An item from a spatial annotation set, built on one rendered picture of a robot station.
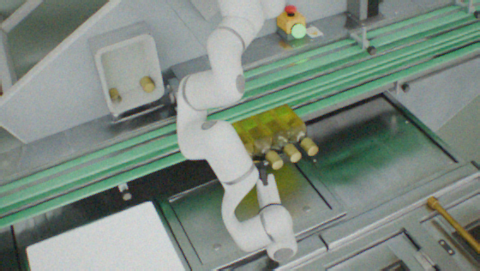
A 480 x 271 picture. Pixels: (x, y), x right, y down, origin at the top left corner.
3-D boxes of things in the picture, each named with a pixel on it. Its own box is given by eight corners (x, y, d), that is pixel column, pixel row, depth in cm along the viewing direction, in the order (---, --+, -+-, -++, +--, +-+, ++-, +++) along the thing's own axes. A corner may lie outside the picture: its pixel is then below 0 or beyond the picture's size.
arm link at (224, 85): (198, 33, 130) (165, 71, 122) (240, 20, 121) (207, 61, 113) (230, 76, 137) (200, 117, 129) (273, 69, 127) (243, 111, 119)
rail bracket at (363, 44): (344, 38, 181) (368, 57, 171) (345, 18, 176) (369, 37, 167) (354, 34, 182) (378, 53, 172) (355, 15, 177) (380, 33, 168)
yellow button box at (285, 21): (276, 31, 184) (287, 41, 178) (275, 11, 179) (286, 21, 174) (295, 26, 186) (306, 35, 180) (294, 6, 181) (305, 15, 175)
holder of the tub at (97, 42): (108, 112, 174) (115, 127, 169) (87, 38, 156) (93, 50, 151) (159, 95, 179) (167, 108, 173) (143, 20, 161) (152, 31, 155)
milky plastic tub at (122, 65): (104, 100, 170) (111, 116, 164) (87, 39, 156) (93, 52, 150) (157, 82, 175) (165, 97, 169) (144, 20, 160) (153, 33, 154)
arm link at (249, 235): (251, 153, 129) (290, 221, 138) (201, 177, 131) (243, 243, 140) (254, 171, 122) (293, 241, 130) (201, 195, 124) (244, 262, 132)
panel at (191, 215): (24, 252, 161) (44, 346, 137) (21, 245, 159) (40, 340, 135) (291, 150, 185) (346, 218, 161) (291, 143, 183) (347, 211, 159)
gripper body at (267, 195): (288, 226, 148) (278, 195, 156) (286, 201, 141) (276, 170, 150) (260, 232, 148) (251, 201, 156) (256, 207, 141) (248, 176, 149)
